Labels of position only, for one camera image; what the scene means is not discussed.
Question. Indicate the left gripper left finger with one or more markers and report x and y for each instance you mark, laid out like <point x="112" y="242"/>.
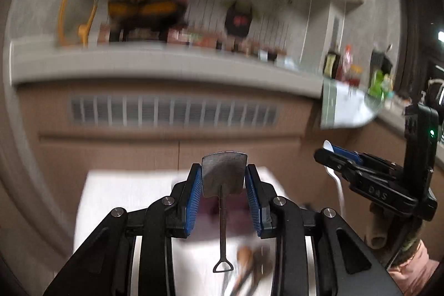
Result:
<point x="181" y="215"/>

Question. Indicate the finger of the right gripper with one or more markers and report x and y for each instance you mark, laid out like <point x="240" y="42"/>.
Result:
<point x="346" y="167"/>
<point x="354" y="156"/>

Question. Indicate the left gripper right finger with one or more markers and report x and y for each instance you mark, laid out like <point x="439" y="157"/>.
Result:
<point x="260" y="195"/>

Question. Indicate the white plastic spoon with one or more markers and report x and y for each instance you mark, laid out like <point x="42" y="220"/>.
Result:
<point x="342" y="208"/>

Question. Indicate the metal shovel-shaped spoon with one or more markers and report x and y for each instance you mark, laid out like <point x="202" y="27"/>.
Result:
<point x="223" y="175"/>

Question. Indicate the gloved right hand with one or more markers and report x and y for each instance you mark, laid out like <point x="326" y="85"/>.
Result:
<point x="393" y="239"/>

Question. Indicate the maroon utensil organizer box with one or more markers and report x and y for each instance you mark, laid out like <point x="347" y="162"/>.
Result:
<point x="238" y="218"/>

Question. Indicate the white lace tablecloth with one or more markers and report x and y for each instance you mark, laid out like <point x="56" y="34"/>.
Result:
<point x="193" y="262"/>

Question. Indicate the green checked dish towel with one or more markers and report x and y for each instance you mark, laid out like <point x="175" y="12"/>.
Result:
<point x="345" y="106"/>

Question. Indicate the dark wooden spoon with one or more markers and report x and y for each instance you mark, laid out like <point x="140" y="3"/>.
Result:
<point x="262" y="267"/>

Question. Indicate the grey ventilation grille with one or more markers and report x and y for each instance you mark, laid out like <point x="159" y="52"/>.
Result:
<point x="152" y="111"/>

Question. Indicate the yellow black appliance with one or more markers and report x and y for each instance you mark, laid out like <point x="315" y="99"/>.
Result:
<point x="157" y="16"/>

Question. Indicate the yellow ring stand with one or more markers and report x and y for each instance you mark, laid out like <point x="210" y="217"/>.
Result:
<point x="75" y="19"/>

